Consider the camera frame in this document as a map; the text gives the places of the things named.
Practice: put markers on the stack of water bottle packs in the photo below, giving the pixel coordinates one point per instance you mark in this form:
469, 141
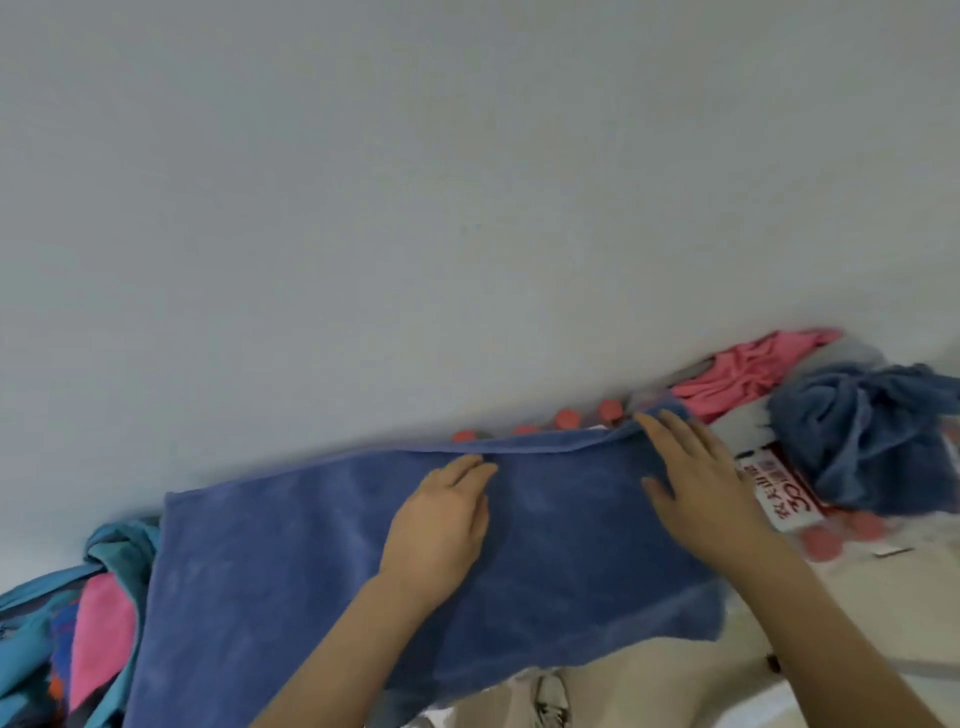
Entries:
825, 540

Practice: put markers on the person's right hand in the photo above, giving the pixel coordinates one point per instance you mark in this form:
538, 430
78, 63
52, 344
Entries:
712, 502

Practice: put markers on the person's left forearm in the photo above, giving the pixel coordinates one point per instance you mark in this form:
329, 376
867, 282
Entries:
345, 667

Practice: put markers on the white and black sneaker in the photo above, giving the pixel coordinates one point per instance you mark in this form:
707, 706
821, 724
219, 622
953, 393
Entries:
553, 701

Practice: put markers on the blue t-shirt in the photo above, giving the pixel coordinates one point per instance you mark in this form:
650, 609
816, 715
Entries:
64, 637

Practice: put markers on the orange t-shirt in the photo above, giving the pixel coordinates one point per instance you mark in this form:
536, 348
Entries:
55, 690

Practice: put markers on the light blue backpack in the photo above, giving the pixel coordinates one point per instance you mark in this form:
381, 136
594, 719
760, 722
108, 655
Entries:
30, 637

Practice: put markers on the person's left hand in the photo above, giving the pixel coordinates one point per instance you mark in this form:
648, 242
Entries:
439, 532

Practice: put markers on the grey-blue towel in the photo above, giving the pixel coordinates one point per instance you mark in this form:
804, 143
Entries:
862, 442
300, 562

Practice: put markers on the person's right forearm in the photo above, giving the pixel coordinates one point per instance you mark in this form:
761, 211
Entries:
832, 652

